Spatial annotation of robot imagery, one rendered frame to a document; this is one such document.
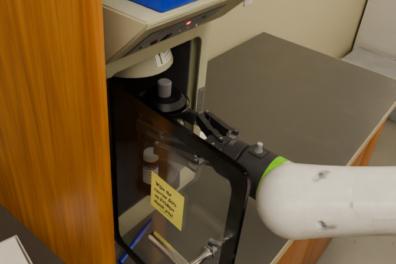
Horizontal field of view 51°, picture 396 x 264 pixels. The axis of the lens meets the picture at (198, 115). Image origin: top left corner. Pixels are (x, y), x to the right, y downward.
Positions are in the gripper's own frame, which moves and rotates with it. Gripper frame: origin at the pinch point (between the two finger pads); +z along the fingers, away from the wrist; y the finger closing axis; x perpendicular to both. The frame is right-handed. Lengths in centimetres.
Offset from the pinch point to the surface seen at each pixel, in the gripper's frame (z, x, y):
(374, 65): 18, 87, -265
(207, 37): 0.8, -14.5, -13.7
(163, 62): 2.5, -11.8, -1.8
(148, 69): 2.8, -11.5, 2.1
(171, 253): -23.4, 0.9, 23.4
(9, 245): 13.5, 23.8, 31.3
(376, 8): 38, 52, -294
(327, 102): -9, 27, -80
